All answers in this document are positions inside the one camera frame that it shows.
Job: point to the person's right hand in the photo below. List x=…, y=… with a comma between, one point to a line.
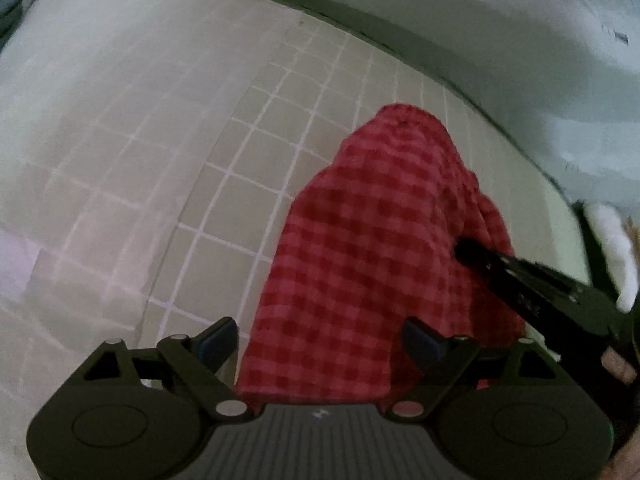
x=622, y=366

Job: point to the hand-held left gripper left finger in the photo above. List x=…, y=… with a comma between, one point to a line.
x=220, y=342

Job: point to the white fluffy cloth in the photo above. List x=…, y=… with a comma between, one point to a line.
x=612, y=250

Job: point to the carrot printed bed sheet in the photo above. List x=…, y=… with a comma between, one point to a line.
x=500, y=35

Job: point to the red checked cloth garment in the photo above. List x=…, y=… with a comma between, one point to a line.
x=360, y=240

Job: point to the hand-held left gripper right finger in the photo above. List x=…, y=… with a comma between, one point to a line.
x=422, y=347

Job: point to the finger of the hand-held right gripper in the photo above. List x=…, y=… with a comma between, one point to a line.
x=475, y=252

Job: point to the green gridded mat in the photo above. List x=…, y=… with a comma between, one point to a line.
x=150, y=135

